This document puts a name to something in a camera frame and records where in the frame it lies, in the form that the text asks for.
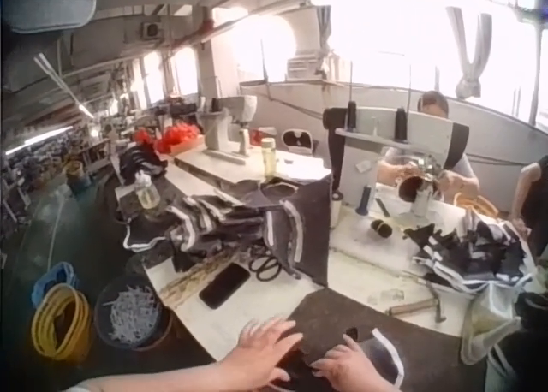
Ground heap of black white fabric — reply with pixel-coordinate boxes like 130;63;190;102
402;218;537;291

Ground black handled scissors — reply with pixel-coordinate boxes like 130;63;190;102
247;246;287;282

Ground blue grey thread spool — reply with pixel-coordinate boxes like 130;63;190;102
356;185;372;217

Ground person's left hand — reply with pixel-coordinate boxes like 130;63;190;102
236;316;304;385

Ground clear bottle yellow liquid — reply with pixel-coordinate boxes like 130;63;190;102
260;137;277;179

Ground white post sewing machine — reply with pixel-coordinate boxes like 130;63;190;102
323;105;471;223

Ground clear oil bottle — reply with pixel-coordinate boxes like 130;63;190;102
134;171;161;210

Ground pile of dark trimmed fabric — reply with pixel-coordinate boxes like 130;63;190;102
121;192;303;282

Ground fluorescent tube light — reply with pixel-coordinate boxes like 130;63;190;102
34;52;96;120

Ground person's right hand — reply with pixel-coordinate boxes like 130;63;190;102
309;334;383;392

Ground orange basket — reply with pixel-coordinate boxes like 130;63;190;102
452;192;501;218

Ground black thread cone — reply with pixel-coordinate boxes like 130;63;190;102
394;107;408;140
345;101;359;133

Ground grey rounded panel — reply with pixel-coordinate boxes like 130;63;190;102
0;0;98;36

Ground stack of black curved pieces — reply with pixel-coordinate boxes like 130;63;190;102
116;146;169;184

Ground black smartphone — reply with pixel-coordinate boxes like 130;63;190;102
198;262;251;311

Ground wooden handled hammer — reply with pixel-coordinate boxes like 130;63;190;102
387;296;449;324

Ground dark felt work mat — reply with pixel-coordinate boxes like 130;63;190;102
280;287;474;392

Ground heap of red fabric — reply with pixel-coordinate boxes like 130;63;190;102
152;123;206;154

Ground black white shoe upper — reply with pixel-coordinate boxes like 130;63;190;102
281;128;319;150

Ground wall fan unit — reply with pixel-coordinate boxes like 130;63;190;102
140;21;164;41

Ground black fabric piece white trim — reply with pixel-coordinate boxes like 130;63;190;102
268;326;406;392

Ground white cloth bag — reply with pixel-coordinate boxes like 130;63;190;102
459;274;536;368

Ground white thread cone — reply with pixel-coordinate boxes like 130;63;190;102
331;190;346;231

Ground tied grey curtain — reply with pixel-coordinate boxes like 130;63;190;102
444;4;494;101

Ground row of distant work tables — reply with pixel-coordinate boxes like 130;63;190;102
0;120;113;207

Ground yellow coiled hose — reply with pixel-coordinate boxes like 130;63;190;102
31;282;93;363

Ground dark bucket of white scraps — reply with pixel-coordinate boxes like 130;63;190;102
93;273;173;353

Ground patterned beige strip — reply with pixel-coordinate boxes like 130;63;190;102
158;254;226;312

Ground black thread spool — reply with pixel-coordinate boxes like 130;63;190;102
369;219;394;240

